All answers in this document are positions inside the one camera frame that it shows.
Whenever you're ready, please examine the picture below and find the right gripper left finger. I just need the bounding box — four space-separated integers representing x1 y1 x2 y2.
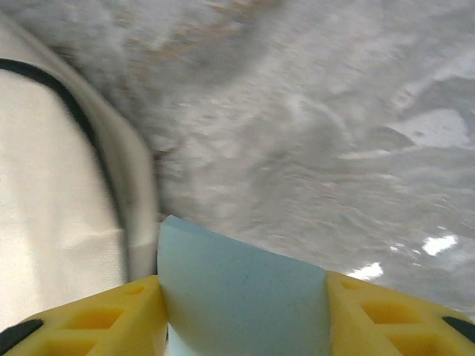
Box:
0 274 170 356

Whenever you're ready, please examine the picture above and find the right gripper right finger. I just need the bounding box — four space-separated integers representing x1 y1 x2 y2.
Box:
324 270 475 356

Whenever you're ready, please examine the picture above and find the light blue sticky note pad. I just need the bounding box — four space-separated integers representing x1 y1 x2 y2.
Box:
157 214 332 356

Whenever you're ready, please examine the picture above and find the beige canvas backpack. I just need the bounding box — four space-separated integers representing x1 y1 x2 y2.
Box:
0 7 161 329

